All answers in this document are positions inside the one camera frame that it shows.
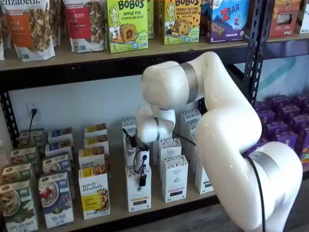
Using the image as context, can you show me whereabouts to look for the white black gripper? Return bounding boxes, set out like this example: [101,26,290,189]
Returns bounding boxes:
[136,142,151,192]

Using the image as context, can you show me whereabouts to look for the wide wooden shelf board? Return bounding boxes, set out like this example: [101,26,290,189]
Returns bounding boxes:
[33,120,219,230]

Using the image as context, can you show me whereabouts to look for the white box pink strip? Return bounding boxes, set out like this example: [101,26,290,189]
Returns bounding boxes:
[161,155,189,203]
[158,138,183,161]

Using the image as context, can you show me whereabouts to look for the purely elizabeth yellow box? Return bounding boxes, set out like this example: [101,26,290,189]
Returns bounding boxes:
[84,134,110,151]
[78,146,108,170]
[78,165,111,220]
[84,123,108,138]

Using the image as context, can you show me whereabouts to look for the blue flax cereal box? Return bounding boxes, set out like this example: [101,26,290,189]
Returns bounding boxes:
[47,127,73,144]
[38,172,75,229]
[45,139,72,155]
[42,152,71,175]

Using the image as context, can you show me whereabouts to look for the green apple cinnamon box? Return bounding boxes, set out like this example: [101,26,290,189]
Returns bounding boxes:
[10,146,39,166]
[0,180,39,232]
[1,163,34,186]
[18,128,46,148]

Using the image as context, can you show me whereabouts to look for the long wooden shelf board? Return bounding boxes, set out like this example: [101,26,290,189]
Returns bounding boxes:
[0,33,252,72]

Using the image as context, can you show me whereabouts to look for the green Bobo's apple pie box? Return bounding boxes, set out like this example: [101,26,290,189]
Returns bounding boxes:
[107,0,149,54]

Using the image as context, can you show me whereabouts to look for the plain green snack box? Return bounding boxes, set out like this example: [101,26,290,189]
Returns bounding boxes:
[147,0,155,40]

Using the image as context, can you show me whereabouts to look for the Bobo's peanut butter box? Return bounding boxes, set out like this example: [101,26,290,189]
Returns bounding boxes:
[154,0,202,46]

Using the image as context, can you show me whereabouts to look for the purple blue Zbar box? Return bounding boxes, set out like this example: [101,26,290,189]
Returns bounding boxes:
[201,0,251,44]

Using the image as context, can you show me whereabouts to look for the short wooden shelf board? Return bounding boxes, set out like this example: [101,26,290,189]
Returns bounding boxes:
[265,32,309,44]

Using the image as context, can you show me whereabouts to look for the orange brown snack box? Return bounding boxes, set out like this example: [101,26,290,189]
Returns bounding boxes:
[267,0,302,38]

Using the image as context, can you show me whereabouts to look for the white snack box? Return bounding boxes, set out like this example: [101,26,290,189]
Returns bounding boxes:
[298,0,309,34]

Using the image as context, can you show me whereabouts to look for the red label granola bag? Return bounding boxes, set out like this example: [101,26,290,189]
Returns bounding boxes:
[63,0,109,53]

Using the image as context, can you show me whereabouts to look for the clear window granola bag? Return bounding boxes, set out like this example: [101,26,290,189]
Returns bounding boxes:
[49,0,66,48]

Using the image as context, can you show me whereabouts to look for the orange label granola bag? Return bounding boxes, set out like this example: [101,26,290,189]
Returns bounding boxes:
[1,0,56,61]

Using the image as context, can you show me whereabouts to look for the white granola bag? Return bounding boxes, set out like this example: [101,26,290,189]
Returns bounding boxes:
[0,0,6,61]

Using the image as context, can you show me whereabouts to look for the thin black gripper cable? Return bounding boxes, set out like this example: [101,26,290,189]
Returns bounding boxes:
[133,154,148,175]

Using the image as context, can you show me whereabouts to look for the white wall outlet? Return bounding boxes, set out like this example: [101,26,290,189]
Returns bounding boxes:
[26,101,41,126]

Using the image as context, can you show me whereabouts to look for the black metal rack frame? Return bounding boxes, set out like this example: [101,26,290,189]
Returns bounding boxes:
[0,0,309,232]

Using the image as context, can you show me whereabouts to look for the black plug with cord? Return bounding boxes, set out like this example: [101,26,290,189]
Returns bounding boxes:
[28,108,39,143]

